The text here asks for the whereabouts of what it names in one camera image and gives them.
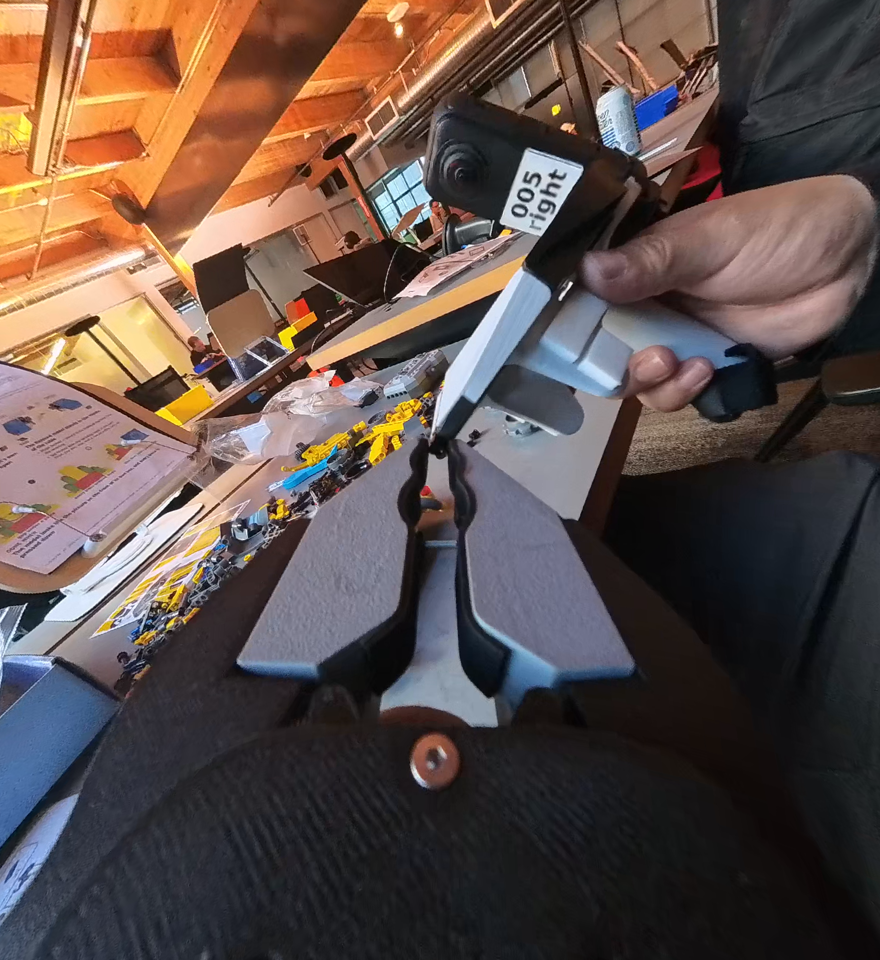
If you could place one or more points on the brown clipboard with paper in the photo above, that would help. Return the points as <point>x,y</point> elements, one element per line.
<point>57,480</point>

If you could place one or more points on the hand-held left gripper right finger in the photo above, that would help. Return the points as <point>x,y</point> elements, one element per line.
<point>545,592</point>

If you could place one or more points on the loose clear plastic bag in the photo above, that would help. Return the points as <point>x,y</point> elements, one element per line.
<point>275,427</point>

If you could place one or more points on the small black bushing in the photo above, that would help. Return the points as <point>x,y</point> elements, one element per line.
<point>437,448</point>
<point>474,436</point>

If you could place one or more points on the white paper sheet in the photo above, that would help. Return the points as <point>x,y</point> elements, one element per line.
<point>447,270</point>

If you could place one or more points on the white drink can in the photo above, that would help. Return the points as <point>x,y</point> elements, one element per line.
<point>618,124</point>

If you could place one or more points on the instruction booklet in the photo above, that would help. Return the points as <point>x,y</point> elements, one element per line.
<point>4,877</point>

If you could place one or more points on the blue cardboard kit box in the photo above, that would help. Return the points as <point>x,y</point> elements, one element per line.
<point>27,742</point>

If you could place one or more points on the wooden table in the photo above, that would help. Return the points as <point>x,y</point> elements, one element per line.
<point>410,315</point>

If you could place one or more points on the blue plastic toy part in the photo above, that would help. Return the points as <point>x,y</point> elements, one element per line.
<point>308,476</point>

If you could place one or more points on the person's dark upper body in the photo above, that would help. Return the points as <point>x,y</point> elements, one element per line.
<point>822,75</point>

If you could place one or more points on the pile of building block parts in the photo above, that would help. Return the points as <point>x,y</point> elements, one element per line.
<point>380,442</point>

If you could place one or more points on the person's right hand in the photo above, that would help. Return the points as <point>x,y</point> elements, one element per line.
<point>770,262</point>

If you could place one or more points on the grey toothed toy wheel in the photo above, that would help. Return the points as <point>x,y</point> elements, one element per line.
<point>521,427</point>

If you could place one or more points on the person's legs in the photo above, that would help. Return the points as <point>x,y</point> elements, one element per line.
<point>770,600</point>

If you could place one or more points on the grey desk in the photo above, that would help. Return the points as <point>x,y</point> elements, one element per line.
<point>545,472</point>

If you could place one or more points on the grey studded motor block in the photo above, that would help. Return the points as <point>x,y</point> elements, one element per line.
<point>413,375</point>

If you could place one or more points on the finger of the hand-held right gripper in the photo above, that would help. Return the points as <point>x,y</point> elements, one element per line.
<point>496,337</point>

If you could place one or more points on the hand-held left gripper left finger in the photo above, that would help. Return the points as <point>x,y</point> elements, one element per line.
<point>335,592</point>

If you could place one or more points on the yellow plastic bin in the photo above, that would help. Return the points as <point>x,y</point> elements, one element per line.
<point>184,405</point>

